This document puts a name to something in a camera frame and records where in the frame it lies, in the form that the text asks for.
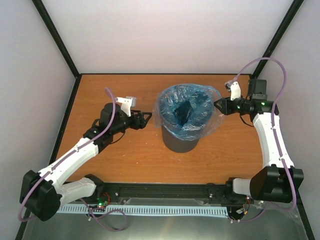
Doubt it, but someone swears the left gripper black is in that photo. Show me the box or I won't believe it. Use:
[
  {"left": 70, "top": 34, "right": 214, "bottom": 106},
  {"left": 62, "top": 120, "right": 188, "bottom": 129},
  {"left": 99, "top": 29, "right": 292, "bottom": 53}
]
[{"left": 111, "top": 109, "right": 152, "bottom": 135}]

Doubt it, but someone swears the blue plastic trash bag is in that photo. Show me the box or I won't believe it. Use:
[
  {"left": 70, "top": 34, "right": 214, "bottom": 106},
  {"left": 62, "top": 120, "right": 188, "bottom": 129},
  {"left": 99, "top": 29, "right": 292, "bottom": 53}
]
[{"left": 152, "top": 83, "right": 225, "bottom": 141}]

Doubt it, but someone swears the dark grey trash bin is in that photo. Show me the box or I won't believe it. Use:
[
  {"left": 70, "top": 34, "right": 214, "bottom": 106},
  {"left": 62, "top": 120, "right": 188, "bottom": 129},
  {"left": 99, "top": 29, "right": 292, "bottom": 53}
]
[{"left": 161, "top": 126, "right": 200, "bottom": 153}]

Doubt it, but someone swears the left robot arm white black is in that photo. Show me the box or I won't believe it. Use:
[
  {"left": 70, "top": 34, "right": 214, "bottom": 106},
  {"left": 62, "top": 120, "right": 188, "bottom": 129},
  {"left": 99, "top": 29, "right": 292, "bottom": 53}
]
[{"left": 19, "top": 103, "right": 152, "bottom": 222}]

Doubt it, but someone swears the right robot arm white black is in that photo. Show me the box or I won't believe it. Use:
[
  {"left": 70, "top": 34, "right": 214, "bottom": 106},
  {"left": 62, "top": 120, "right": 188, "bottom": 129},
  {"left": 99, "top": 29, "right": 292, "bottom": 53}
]
[{"left": 214, "top": 79, "right": 304, "bottom": 204}]

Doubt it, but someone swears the small circuit board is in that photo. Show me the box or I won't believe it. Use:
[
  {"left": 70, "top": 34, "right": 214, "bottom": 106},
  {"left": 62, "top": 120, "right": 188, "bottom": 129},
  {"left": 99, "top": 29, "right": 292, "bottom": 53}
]
[{"left": 97, "top": 192, "right": 111, "bottom": 209}]

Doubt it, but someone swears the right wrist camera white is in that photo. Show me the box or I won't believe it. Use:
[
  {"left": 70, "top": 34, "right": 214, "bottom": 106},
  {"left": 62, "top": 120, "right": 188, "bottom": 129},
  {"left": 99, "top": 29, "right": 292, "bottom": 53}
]
[{"left": 225, "top": 80, "right": 242, "bottom": 101}]

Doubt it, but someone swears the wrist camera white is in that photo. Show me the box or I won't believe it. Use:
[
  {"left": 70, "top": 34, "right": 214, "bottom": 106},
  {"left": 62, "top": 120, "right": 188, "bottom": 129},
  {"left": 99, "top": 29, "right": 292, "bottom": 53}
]
[
  {"left": 116, "top": 96, "right": 137, "bottom": 117},
  {"left": 225, "top": 80, "right": 242, "bottom": 101}
]

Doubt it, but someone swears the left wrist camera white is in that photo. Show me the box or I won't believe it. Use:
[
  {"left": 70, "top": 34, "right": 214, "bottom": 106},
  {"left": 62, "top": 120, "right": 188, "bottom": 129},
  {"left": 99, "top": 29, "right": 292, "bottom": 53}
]
[{"left": 116, "top": 96, "right": 137, "bottom": 117}]

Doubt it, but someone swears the black aluminium rail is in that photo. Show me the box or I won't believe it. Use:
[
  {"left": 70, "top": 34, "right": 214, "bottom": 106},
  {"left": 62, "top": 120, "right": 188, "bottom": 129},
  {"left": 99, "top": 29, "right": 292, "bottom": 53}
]
[{"left": 103, "top": 183, "right": 228, "bottom": 205}]

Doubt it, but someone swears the light blue slotted cable duct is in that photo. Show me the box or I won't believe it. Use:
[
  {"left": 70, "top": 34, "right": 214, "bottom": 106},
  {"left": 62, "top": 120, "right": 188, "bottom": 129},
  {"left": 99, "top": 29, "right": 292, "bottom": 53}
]
[{"left": 56, "top": 204, "right": 230, "bottom": 218}]

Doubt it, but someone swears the black frame post right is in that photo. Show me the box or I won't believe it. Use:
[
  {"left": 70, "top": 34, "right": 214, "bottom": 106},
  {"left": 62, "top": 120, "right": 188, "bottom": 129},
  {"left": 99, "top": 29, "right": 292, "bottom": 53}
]
[{"left": 251, "top": 0, "right": 305, "bottom": 77}]

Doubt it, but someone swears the black frame post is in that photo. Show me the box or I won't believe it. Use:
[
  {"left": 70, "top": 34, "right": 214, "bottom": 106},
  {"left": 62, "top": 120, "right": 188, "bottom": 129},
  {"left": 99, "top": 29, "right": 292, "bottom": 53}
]
[
  {"left": 31, "top": 0, "right": 81, "bottom": 76},
  {"left": 251, "top": 0, "right": 305, "bottom": 77}
]

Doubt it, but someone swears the metal base plate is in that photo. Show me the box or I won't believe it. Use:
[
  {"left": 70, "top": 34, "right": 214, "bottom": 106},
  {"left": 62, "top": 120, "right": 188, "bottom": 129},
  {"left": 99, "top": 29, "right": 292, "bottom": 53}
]
[{"left": 22, "top": 206, "right": 309, "bottom": 240}]

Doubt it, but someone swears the black frame post left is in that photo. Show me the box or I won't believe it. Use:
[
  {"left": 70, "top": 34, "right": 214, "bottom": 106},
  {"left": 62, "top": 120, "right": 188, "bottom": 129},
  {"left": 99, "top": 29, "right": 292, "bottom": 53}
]
[{"left": 31, "top": 0, "right": 81, "bottom": 76}]

